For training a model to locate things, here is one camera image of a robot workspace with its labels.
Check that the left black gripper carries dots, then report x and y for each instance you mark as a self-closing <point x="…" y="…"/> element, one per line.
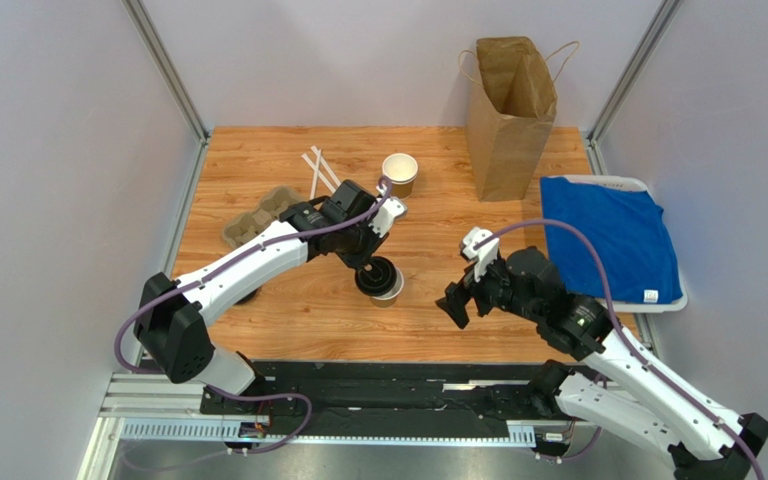
<point x="375" y="244"/>

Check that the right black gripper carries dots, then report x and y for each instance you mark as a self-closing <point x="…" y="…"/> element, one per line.
<point x="467" y="293"/>

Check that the black coffee cup lid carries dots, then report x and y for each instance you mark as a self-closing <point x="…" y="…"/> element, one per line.
<point x="378" y="278"/>

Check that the kraft paper cup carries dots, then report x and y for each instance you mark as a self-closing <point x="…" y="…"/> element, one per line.
<point x="402" y="170"/>
<point x="390" y="297"/>

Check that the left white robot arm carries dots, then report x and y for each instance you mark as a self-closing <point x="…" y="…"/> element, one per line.
<point x="174" y="315"/>

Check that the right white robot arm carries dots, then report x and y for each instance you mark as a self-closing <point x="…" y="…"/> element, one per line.
<point x="659" y="412"/>

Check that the cardboard cup carrier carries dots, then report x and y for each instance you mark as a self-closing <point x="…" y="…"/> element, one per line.
<point x="248" y="225"/>

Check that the blue cloth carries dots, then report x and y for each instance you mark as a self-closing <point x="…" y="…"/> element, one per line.
<point x="627" y="231"/>

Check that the brown paper bag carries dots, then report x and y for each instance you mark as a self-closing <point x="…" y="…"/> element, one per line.
<point x="512" y="108"/>

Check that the white plastic basket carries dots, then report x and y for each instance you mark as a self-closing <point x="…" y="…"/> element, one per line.
<point x="629" y="184"/>

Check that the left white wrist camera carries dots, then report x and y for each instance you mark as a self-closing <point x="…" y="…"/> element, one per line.
<point x="389" y="212"/>

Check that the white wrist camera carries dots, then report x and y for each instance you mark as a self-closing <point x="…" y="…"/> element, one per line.
<point x="480" y="247"/>
<point x="389" y="212"/>

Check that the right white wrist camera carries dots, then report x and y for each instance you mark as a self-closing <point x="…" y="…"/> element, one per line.
<point x="480" y="247"/>

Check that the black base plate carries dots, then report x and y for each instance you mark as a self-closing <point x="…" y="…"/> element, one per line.
<point x="385" y="399"/>

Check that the aluminium rail frame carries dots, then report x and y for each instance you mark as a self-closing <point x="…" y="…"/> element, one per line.
<point x="150" y="426"/>

